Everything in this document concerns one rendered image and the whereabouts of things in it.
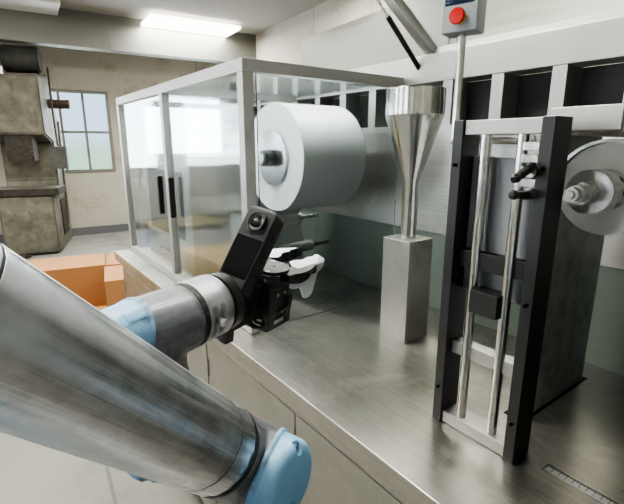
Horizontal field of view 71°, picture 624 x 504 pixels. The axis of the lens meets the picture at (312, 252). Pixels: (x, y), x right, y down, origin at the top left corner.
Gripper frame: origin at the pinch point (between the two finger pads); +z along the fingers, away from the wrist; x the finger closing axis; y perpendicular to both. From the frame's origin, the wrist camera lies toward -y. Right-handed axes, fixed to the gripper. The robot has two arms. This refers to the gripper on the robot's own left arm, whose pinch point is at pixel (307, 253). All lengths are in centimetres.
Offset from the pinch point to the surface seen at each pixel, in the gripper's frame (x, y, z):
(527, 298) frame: 30.7, 1.3, 12.9
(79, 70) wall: -638, -36, 347
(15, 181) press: -601, 114, 230
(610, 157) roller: 35.6, -19.8, 24.9
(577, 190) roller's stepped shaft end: 32.9, -15.2, 14.2
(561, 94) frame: 23, -31, 64
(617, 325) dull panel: 47, 16, 57
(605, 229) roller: 37.9, -9.2, 24.6
